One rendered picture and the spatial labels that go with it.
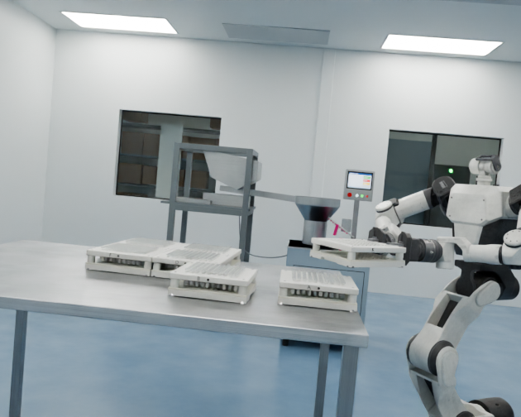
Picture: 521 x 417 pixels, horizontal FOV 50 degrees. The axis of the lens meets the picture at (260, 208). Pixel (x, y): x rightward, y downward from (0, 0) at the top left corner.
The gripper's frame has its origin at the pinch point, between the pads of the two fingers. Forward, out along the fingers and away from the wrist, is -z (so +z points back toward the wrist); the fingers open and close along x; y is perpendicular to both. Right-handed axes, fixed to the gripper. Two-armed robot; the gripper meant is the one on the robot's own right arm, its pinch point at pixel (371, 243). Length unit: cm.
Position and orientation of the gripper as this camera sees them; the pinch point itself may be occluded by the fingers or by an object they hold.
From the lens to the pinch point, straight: 220.0
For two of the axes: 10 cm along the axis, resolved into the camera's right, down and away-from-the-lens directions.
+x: -1.1, 9.9, 0.4
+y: -8.7, -1.1, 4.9
